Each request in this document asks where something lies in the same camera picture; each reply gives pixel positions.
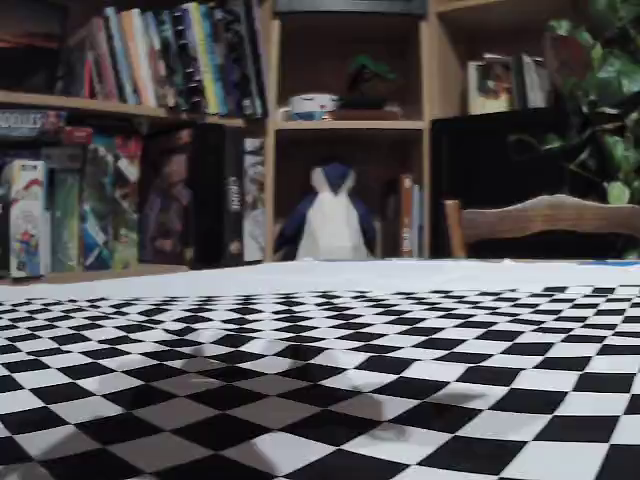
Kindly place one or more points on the white sketch art game box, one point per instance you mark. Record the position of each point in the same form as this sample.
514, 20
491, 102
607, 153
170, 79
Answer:
254, 200

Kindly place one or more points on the black Crime game box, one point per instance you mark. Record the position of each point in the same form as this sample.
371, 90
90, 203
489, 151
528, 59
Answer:
215, 200

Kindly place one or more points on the dark purple game box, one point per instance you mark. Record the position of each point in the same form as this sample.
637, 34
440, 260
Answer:
165, 210

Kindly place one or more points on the red white green game box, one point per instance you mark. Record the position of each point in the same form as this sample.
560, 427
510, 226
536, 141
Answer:
127, 210

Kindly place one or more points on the blue green art game box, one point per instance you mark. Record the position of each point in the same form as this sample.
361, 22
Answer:
97, 215

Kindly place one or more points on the black box on shelf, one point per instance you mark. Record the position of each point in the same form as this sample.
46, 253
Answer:
350, 6

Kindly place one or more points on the green upright game box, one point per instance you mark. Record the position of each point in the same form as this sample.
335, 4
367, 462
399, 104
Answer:
66, 225

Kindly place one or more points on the small red game box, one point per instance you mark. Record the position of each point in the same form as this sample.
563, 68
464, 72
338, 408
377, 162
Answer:
79, 136

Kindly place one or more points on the white cartoon game box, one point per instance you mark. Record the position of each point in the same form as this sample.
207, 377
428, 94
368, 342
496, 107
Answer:
27, 225

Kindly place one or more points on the Citadelles game box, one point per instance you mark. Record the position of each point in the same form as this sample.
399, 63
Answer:
30, 122

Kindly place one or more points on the blue white penguin figure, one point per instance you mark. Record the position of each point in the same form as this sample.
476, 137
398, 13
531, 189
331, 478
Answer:
325, 225

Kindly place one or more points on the light wooden bookshelf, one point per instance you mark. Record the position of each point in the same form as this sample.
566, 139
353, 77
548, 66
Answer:
272, 200

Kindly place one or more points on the orange white upright book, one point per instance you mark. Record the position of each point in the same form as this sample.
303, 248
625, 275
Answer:
406, 215

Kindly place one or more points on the white mug with face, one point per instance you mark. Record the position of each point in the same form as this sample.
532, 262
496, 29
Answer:
310, 107

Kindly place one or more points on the checkerboard printed white sheet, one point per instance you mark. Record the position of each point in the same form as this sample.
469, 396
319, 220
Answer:
320, 375

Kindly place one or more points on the small bonsai tree model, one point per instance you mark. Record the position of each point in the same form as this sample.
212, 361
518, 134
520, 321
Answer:
367, 85

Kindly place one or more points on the black patterned leaning book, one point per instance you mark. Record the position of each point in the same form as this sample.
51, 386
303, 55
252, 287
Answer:
245, 60

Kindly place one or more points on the teal leaning book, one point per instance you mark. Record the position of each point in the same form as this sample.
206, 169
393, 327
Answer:
216, 65

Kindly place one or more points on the yellow leaning book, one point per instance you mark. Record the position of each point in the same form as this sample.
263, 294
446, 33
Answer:
205, 57

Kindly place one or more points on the illustrated cover book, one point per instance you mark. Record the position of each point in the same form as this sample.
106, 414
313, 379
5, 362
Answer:
490, 85

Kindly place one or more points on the brown wooden chair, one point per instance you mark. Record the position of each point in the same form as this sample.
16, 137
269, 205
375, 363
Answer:
550, 220

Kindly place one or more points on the orange leaning book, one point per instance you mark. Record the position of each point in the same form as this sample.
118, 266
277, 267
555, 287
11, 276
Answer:
140, 57

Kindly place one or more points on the grey upright book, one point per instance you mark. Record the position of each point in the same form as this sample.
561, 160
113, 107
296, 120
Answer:
532, 82

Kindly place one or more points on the grey blue leaning book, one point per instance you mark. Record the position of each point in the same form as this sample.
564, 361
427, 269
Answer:
122, 55

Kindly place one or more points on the blue tape strip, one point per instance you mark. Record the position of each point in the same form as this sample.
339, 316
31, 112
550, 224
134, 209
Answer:
631, 263

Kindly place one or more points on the green leafy houseplant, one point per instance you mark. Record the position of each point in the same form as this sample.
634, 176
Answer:
615, 70

